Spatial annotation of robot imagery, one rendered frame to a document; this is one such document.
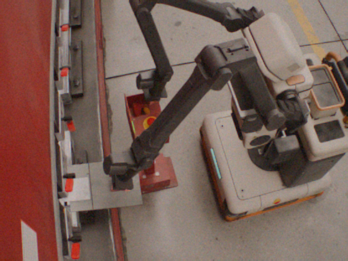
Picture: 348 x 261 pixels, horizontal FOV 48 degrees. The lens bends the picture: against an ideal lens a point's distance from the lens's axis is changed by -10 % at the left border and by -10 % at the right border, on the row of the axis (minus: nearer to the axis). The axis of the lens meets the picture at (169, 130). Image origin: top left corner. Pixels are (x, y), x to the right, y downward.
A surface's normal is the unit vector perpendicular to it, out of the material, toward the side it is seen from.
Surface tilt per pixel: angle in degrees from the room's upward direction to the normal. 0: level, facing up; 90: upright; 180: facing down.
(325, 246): 0
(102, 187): 0
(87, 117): 0
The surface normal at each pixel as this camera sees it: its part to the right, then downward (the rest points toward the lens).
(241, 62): 0.34, 0.78
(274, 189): 0.03, -0.44
